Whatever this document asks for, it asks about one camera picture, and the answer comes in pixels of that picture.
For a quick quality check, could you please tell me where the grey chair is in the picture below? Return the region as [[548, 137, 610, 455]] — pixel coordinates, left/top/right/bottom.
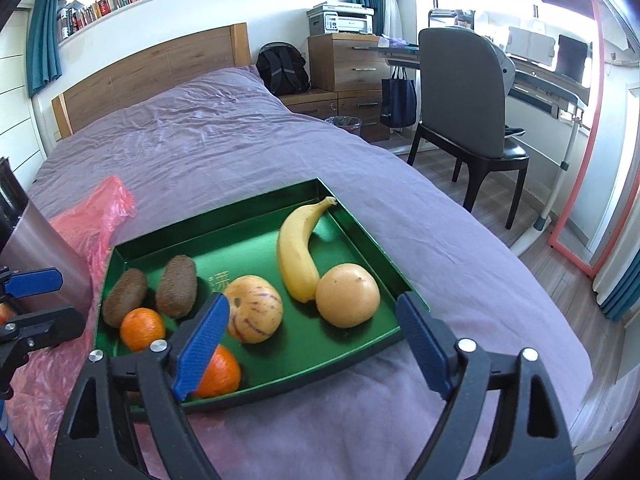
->
[[406, 27, 530, 231]]

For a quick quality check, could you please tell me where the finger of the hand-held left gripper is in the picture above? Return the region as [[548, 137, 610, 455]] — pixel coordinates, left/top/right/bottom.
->
[[0, 307, 86, 401], [0, 267, 64, 301]]

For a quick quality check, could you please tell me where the white-framed desk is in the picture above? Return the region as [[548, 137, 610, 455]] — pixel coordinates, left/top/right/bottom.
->
[[370, 42, 588, 261]]

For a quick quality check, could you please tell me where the wooden headboard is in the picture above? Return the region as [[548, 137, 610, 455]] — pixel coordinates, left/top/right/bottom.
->
[[51, 22, 252, 141]]

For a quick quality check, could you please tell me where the black monitor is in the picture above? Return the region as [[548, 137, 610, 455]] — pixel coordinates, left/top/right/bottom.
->
[[555, 35, 589, 83]]

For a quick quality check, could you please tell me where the bed with purple sheet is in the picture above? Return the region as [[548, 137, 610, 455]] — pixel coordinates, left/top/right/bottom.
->
[[20, 65, 596, 480]]

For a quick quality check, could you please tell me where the wooden drawer cabinet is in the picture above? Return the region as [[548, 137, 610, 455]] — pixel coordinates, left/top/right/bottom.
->
[[307, 34, 396, 93]]

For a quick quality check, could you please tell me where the yellow striped pepino melon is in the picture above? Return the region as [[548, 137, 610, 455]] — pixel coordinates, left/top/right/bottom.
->
[[221, 275, 284, 345]]

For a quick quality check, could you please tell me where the pink plastic sheet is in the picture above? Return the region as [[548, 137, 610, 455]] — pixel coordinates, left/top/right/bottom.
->
[[0, 175, 151, 480]]

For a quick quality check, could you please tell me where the green tray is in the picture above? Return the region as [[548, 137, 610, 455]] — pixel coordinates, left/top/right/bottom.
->
[[91, 176, 431, 413]]

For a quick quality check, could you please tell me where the brown fuzzy kiwi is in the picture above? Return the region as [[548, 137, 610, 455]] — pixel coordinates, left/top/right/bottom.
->
[[155, 255, 198, 320], [102, 267, 149, 329]]

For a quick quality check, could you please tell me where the yellow banana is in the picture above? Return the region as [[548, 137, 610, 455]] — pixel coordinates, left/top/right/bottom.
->
[[276, 196, 338, 304]]

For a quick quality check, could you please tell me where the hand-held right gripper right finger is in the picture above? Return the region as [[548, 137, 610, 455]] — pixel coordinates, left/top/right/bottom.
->
[[396, 291, 578, 480]]

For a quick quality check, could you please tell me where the coral mirror frame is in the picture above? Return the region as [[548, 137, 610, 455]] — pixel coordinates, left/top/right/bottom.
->
[[549, 0, 613, 278]]

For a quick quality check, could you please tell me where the orange tangerine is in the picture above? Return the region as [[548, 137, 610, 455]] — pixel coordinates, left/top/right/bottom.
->
[[192, 342, 242, 400], [119, 307, 167, 353]]

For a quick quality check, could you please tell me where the mesh waste bin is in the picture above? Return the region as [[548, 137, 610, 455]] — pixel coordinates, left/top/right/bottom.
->
[[325, 115, 362, 137]]

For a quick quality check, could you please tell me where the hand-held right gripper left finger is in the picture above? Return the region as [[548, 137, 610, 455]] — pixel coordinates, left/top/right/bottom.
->
[[50, 292, 232, 480]]

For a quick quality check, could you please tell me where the yellow apple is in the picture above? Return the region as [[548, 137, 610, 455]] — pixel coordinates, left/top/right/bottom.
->
[[315, 263, 381, 329]]

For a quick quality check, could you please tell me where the wooden nightstand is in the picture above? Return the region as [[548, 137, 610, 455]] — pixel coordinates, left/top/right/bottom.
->
[[277, 89, 391, 143]]

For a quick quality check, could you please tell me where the white wardrobe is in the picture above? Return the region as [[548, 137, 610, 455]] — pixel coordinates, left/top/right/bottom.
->
[[0, 10, 51, 176]]

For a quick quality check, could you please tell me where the grey metallic box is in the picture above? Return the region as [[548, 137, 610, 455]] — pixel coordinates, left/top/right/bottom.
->
[[0, 157, 94, 318]]

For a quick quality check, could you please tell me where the black backpack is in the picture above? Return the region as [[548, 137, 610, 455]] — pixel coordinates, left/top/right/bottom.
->
[[255, 41, 311, 96]]

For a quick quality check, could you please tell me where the navy tote bag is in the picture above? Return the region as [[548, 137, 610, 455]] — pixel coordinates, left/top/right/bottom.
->
[[381, 66, 417, 128]]

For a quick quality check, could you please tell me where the white printer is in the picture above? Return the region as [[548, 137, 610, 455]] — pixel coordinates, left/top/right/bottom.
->
[[306, 2, 375, 37]]

